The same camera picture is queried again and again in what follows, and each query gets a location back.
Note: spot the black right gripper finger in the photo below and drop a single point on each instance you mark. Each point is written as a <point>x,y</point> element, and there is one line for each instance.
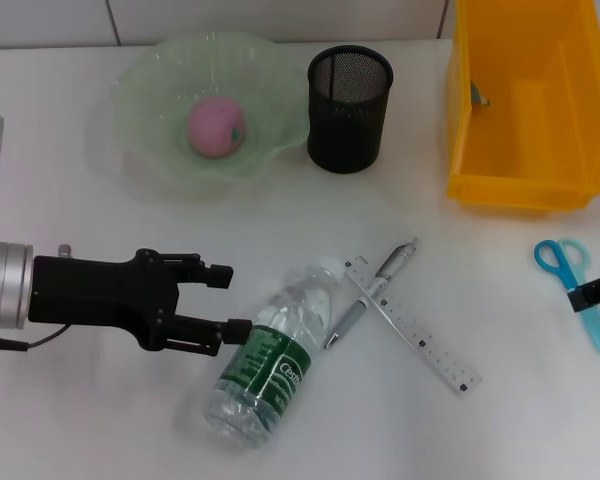
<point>592,292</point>

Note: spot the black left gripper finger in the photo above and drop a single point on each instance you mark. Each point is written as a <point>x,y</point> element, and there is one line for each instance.
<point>220,277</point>
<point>200,332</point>

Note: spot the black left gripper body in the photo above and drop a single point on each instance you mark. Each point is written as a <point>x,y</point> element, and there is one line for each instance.
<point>95,295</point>

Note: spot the clear green-label water bottle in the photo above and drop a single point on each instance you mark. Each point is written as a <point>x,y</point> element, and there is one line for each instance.
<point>275,370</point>

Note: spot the pink toy peach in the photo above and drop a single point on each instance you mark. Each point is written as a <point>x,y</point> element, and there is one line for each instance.
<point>212,127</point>

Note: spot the silver grey pen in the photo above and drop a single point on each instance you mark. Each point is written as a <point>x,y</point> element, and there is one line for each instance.
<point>352,317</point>

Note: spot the clear plastic ruler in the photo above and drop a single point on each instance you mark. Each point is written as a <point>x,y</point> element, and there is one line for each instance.
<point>430,350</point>

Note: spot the black mesh pen holder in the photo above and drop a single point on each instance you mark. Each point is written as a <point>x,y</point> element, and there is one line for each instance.
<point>347,135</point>

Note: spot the green glass fruit bowl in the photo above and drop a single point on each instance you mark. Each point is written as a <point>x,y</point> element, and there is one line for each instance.
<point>145,100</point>

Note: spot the silver connector stub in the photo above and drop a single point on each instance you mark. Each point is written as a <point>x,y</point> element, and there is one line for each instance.
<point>65,251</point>

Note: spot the yellow plastic bin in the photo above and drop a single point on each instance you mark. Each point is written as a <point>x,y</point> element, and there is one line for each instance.
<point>530,140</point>

